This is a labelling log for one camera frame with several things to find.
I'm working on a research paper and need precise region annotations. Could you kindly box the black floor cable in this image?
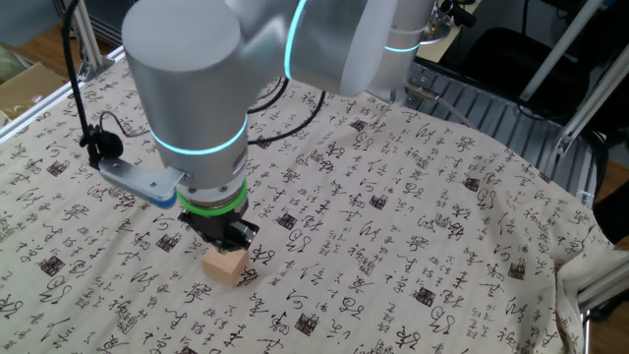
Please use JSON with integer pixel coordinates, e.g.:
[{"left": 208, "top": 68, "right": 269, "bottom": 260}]
[{"left": 583, "top": 128, "right": 611, "bottom": 181}]

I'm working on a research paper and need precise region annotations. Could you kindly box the brown cardboard box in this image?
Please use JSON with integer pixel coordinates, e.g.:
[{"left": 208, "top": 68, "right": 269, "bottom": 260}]
[{"left": 0, "top": 61, "right": 65, "bottom": 122}]

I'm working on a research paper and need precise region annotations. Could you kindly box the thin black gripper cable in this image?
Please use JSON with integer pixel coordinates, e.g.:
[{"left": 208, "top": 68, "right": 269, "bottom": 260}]
[{"left": 99, "top": 76, "right": 328, "bottom": 148}]

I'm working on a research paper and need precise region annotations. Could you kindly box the pale green bag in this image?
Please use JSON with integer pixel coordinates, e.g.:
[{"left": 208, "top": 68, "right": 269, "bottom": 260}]
[{"left": 0, "top": 43, "right": 30, "bottom": 85}]

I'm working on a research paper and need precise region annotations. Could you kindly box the grey cable with metal connector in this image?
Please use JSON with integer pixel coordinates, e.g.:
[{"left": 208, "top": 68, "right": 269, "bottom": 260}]
[{"left": 405, "top": 82, "right": 477, "bottom": 130}]

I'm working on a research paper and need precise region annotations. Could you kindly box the dark metal cabinet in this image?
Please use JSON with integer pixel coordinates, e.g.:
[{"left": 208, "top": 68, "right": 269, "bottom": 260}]
[{"left": 51, "top": 0, "right": 143, "bottom": 48}]

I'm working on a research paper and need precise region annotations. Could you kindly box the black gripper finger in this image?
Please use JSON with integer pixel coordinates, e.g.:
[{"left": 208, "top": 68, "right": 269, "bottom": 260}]
[
  {"left": 215, "top": 220, "right": 260, "bottom": 255},
  {"left": 177, "top": 210, "right": 210, "bottom": 247}
]

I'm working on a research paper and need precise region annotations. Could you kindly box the small wooden block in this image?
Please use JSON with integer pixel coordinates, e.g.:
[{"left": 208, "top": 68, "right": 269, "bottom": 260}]
[{"left": 200, "top": 245, "right": 251, "bottom": 288}]

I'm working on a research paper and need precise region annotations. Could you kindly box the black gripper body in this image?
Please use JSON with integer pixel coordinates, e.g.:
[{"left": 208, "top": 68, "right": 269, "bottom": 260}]
[{"left": 182, "top": 205, "right": 246, "bottom": 243}]

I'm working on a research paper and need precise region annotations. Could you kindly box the black cylindrical handle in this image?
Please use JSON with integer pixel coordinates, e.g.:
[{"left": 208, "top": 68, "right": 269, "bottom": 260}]
[{"left": 438, "top": 0, "right": 478, "bottom": 30}]

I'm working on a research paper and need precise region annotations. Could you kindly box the aluminium frame post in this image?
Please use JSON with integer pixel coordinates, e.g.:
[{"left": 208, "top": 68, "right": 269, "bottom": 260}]
[
  {"left": 63, "top": 0, "right": 115, "bottom": 83},
  {"left": 553, "top": 46, "right": 629, "bottom": 157}
]

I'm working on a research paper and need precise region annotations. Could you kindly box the beige calligraphy print tablecloth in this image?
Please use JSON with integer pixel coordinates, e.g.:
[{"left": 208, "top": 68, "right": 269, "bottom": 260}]
[{"left": 0, "top": 56, "right": 629, "bottom": 354}]

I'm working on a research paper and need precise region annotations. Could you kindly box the aluminium table edge rail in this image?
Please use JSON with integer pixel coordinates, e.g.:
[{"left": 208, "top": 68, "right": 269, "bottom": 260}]
[
  {"left": 0, "top": 44, "right": 127, "bottom": 144},
  {"left": 575, "top": 260, "right": 629, "bottom": 354}
]

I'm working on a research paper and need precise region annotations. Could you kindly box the grey diagonal pole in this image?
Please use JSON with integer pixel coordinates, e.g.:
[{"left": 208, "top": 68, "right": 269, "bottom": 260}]
[{"left": 519, "top": 0, "right": 604, "bottom": 103}]

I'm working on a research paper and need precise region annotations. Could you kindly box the black office chair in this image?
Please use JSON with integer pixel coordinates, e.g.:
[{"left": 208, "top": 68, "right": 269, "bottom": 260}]
[{"left": 459, "top": 27, "right": 591, "bottom": 124}]

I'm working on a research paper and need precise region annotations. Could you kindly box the green flange ring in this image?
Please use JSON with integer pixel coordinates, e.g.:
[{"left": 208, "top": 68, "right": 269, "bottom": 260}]
[{"left": 176, "top": 177, "right": 249, "bottom": 217}]

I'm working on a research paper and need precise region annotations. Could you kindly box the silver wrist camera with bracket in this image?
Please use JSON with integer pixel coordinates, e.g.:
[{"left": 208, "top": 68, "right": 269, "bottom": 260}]
[{"left": 97, "top": 156, "right": 191, "bottom": 209}]

